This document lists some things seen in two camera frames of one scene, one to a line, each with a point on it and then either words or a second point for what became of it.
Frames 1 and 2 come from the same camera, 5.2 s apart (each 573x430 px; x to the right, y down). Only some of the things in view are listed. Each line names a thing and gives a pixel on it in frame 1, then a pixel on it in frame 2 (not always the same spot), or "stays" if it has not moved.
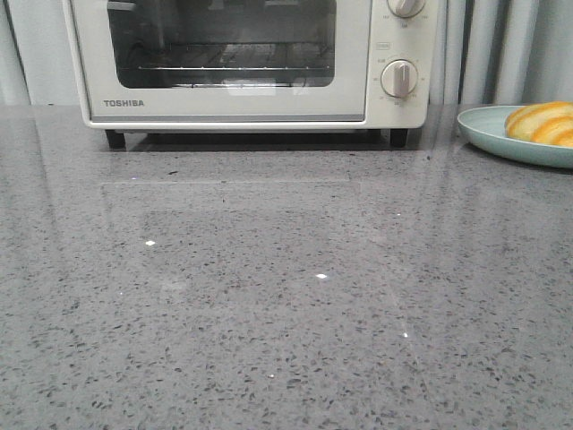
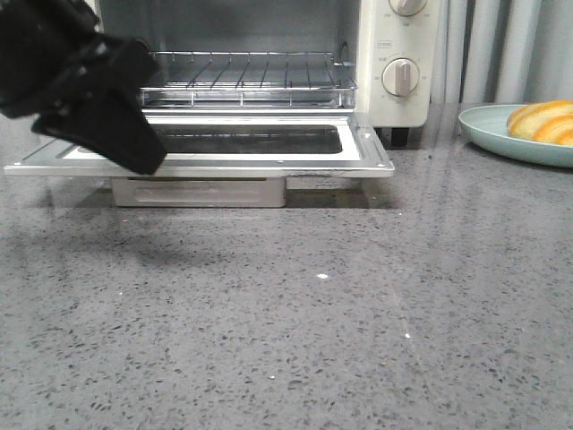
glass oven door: [224, 60] to [231, 145]
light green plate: [485, 127] stays
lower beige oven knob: [398, 78] stays
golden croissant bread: [550, 122] stays
